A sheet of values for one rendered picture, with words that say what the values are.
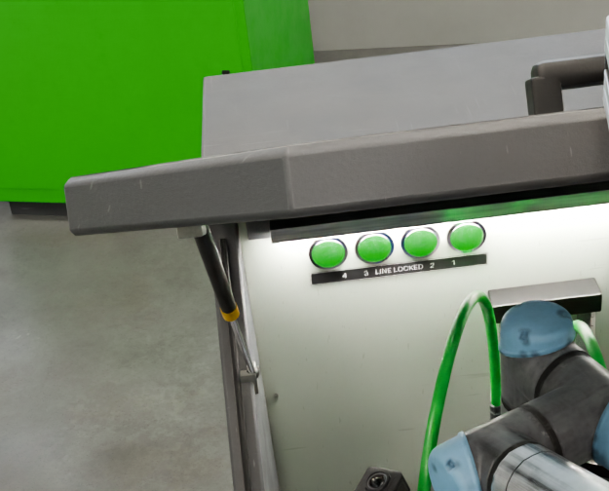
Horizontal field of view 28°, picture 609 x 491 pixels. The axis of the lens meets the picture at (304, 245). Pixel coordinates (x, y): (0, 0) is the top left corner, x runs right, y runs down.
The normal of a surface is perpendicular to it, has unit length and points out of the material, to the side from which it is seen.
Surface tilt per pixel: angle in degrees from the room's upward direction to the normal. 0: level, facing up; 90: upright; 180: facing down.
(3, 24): 90
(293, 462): 90
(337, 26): 90
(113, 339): 0
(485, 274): 90
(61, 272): 0
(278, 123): 0
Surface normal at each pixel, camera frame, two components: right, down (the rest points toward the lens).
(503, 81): -0.11, -0.83
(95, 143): -0.22, 0.55
